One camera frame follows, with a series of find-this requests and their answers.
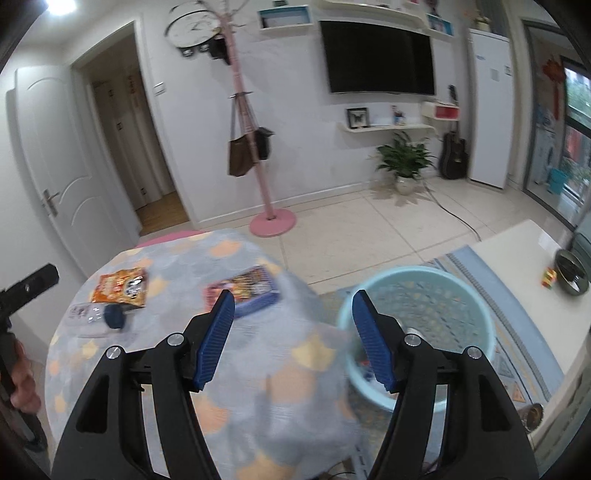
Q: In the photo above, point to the white and blue box shelf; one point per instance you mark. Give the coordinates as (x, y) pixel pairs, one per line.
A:
(284, 17)

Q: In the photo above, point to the round wall clock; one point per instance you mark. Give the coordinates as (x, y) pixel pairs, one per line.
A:
(191, 23)

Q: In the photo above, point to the brown round floor object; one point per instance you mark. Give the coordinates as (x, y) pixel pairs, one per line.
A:
(532, 415)

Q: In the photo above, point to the white coffee table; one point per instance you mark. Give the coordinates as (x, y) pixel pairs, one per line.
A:
(521, 258)

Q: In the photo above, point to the brown tote bag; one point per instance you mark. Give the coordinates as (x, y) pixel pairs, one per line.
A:
(240, 157)

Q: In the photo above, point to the red and yellow small toy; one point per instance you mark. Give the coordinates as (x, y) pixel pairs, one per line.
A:
(548, 278)

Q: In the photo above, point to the scallop patterned tablecloth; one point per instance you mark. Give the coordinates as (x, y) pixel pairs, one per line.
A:
(277, 392)

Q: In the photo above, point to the framed butterfly picture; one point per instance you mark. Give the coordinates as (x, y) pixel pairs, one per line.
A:
(358, 117)

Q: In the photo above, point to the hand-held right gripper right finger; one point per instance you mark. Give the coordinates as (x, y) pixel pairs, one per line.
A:
(369, 341)

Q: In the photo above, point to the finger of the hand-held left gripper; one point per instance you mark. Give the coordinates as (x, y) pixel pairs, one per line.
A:
(30, 284)

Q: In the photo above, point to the ceiling light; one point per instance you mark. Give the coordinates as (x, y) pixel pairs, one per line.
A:
(60, 4)

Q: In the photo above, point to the blue and red card box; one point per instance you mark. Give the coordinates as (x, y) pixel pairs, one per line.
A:
(254, 286)

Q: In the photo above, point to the pink coat rack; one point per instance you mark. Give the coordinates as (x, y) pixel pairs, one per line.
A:
(272, 221)

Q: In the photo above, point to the dark blue small object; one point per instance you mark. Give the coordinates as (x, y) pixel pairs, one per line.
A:
(114, 317)

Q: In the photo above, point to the clear printed plastic wrapper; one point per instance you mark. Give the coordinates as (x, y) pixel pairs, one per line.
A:
(85, 314)

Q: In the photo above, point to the white door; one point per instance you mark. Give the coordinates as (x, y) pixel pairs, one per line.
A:
(69, 161)

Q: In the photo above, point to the low white wall shelf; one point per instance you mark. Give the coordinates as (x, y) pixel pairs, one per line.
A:
(388, 128)

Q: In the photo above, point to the black cap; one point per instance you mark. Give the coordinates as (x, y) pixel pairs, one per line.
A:
(220, 50)

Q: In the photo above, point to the long white wall shelf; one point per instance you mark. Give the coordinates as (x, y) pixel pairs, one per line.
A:
(378, 10)

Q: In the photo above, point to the potted green plant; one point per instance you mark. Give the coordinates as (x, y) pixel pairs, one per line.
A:
(404, 157)

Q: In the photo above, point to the orange snack packet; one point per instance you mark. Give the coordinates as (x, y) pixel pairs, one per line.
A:
(117, 288)

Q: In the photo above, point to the wall television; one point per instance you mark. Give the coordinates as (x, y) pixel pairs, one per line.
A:
(376, 57)

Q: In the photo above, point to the dark bowl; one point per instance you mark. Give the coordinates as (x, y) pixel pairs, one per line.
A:
(570, 270)

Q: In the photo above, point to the light blue plastic basket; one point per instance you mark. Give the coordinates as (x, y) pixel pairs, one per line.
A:
(443, 295)

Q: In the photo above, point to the black shoulder bag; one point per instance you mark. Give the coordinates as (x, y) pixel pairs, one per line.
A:
(264, 143)

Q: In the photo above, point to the red and white wall box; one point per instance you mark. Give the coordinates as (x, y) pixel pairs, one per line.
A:
(443, 111)

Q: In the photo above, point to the person's left hand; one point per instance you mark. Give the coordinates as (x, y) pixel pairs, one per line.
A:
(23, 383)

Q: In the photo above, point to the red knot wall ornament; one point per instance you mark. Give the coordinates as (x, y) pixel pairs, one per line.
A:
(553, 74)

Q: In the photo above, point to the teal bucket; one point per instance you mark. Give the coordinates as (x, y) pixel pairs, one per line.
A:
(556, 179)

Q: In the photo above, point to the black guitar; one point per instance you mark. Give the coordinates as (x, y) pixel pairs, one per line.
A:
(455, 159)

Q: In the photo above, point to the white refrigerator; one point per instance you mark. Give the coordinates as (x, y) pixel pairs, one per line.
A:
(489, 115)

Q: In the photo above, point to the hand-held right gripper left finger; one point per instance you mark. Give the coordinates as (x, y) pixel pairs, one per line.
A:
(214, 341)

